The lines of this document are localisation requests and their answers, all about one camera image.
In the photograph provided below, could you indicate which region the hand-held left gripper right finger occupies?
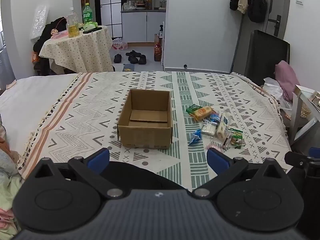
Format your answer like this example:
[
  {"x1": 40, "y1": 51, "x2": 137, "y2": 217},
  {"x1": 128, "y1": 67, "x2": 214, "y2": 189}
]
[{"x1": 192, "y1": 147, "x2": 284, "y2": 200}]

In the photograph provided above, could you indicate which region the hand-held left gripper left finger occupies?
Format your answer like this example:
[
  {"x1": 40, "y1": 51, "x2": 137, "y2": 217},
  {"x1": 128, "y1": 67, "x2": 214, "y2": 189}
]
[{"x1": 32, "y1": 147, "x2": 129, "y2": 200}]

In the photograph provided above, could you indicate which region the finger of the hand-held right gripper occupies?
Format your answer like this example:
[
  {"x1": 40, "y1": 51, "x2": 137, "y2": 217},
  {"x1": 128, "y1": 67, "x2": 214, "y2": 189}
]
[{"x1": 284, "y1": 147, "x2": 320, "y2": 168}]

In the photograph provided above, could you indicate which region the pink snack packet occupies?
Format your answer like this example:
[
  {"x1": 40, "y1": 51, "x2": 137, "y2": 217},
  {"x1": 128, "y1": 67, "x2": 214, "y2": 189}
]
[{"x1": 206, "y1": 141, "x2": 224, "y2": 153}]

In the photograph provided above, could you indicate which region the small brown stick packet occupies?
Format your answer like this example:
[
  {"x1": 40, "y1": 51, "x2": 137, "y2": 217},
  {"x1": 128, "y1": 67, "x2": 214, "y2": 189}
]
[{"x1": 222, "y1": 133, "x2": 232, "y2": 151}]

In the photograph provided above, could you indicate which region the green clear snack packet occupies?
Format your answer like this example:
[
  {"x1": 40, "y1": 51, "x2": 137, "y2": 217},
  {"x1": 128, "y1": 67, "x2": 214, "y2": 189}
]
[{"x1": 229, "y1": 127, "x2": 245, "y2": 147}]

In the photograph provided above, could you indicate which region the small blue snack packet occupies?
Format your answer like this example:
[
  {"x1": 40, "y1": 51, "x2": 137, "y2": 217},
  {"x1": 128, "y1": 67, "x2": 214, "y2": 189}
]
[{"x1": 189, "y1": 129, "x2": 202, "y2": 146}]

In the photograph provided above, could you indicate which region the clear white snack packet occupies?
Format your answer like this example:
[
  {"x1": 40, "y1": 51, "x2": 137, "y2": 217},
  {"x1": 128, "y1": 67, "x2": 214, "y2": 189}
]
[{"x1": 201, "y1": 120, "x2": 217, "y2": 138}]

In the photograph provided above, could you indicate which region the cream bread roll packet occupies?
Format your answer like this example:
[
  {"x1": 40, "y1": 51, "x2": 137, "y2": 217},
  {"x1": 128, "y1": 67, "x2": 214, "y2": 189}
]
[{"x1": 216, "y1": 112, "x2": 230, "y2": 139}]

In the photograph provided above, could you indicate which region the orange biscuit packet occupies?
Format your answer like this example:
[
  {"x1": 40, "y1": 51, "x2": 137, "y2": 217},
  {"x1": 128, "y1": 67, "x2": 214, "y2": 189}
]
[{"x1": 194, "y1": 106, "x2": 215, "y2": 122}]

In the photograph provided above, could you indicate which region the cardboard box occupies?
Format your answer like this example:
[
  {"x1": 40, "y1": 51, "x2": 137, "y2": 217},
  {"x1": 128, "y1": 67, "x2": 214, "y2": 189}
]
[{"x1": 117, "y1": 89, "x2": 173, "y2": 149}]

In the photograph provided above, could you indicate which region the white side table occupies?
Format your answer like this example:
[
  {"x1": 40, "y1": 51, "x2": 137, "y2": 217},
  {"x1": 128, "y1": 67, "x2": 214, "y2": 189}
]
[{"x1": 289, "y1": 84, "x2": 320, "y2": 138}]

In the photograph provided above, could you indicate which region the white crumpled cloth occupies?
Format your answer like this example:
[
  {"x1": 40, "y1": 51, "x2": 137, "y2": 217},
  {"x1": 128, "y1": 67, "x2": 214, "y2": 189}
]
[{"x1": 262, "y1": 77, "x2": 286, "y2": 98}]

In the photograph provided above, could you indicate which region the pink pillow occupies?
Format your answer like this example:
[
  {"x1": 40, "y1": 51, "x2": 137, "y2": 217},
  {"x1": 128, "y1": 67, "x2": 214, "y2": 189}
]
[{"x1": 275, "y1": 60, "x2": 301, "y2": 102}]

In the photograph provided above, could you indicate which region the white bed sheet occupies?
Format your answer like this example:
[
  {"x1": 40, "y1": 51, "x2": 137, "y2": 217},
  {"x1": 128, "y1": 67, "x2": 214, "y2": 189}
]
[{"x1": 0, "y1": 74, "x2": 78, "y2": 155}]

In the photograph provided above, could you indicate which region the pile of pastel clothes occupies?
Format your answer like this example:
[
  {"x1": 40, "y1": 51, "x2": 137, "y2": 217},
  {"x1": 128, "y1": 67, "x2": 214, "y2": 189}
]
[{"x1": 0, "y1": 115, "x2": 24, "y2": 240}]

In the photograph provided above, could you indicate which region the black flat panel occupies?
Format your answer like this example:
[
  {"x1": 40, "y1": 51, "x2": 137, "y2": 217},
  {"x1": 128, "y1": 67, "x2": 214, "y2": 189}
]
[{"x1": 246, "y1": 29, "x2": 291, "y2": 86}]

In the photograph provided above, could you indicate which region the round table with cloth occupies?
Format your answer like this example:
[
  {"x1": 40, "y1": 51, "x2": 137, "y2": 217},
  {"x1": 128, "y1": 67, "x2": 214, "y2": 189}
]
[{"x1": 39, "y1": 26, "x2": 114, "y2": 74}]

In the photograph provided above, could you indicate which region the pink bottled water pack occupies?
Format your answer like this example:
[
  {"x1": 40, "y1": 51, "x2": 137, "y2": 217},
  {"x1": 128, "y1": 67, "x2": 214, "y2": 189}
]
[{"x1": 112, "y1": 37, "x2": 129, "y2": 51}]

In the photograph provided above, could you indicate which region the red fire extinguisher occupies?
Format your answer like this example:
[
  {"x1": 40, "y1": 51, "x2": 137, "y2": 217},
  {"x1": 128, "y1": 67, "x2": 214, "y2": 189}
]
[{"x1": 154, "y1": 42, "x2": 163, "y2": 62}]

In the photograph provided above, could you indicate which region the black tray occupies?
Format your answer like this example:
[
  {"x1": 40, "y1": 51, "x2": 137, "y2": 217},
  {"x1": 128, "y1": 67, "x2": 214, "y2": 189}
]
[{"x1": 83, "y1": 26, "x2": 104, "y2": 34}]

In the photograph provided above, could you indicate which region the pink cartoon toy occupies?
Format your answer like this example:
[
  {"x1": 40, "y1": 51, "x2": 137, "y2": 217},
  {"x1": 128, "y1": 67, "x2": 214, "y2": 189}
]
[{"x1": 51, "y1": 27, "x2": 69, "y2": 39}]

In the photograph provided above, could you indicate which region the green tissue pack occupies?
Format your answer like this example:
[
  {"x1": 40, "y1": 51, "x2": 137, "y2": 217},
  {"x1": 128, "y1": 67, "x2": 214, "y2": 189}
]
[{"x1": 84, "y1": 21, "x2": 99, "y2": 32}]

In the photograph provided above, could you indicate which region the clear bottle yellow liquid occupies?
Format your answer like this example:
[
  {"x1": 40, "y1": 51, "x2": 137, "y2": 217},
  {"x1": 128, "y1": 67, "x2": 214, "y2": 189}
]
[{"x1": 66, "y1": 7, "x2": 80, "y2": 38}]

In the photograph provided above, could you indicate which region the black clothing on chair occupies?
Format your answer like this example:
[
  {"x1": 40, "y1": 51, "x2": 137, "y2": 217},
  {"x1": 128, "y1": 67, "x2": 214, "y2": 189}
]
[{"x1": 33, "y1": 17, "x2": 66, "y2": 76}]

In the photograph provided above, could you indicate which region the white kitchen cabinet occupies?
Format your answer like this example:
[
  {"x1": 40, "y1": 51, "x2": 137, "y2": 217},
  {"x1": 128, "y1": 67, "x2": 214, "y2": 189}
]
[{"x1": 121, "y1": 10, "x2": 167, "y2": 43}]

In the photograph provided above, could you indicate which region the green soda bottle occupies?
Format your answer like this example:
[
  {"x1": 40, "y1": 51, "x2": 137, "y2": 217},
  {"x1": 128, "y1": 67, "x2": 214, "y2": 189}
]
[{"x1": 82, "y1": 3, "x2": 94, "y2": 26}]

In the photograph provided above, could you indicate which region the clear bubble wrap sheet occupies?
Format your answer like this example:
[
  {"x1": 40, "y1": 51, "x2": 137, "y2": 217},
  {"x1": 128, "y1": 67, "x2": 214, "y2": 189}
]
[{"x1": 31, "y1": 5, "x2": 49, "y2": 40}]

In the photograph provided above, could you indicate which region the frosted pane sliding door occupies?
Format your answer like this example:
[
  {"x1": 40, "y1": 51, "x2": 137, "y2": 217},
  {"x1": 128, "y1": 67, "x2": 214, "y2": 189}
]
[{"x1": 99, "y1": 0, "x2": 123, "y2": 38}]

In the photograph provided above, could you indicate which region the dark grey door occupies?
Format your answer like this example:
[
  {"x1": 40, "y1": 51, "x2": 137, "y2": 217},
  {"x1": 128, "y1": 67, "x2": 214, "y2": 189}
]
[{"x1": 262, "y1": 0, "x2": 292, "y2": 41}]

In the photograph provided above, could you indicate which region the hanging black bag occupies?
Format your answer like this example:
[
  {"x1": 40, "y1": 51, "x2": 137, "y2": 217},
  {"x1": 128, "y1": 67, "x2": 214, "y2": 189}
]
[{"x1": 247, "y1": 0, "x2": 268, "y2": 23}]

